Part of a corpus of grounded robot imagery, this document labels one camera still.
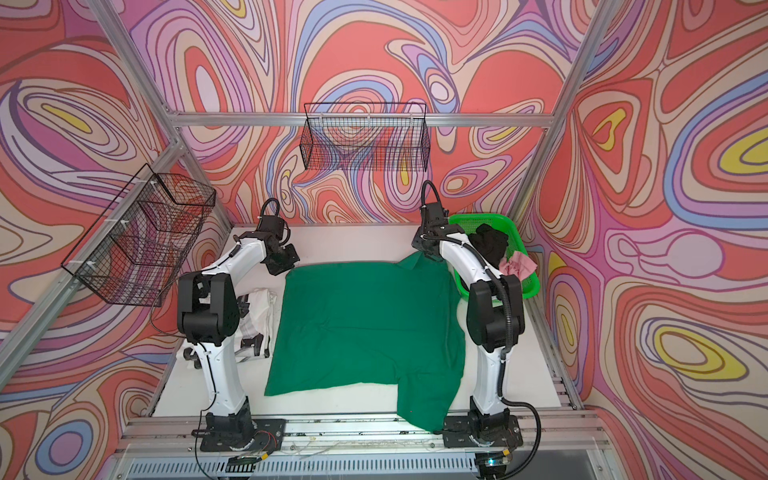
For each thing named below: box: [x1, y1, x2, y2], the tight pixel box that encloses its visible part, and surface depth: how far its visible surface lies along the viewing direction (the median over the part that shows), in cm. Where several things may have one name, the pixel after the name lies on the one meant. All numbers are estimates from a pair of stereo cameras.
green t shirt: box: [264, 252, 466, 432], surface depth 90 cm
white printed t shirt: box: [236, 288, 278, 359], surface depth 93 cm
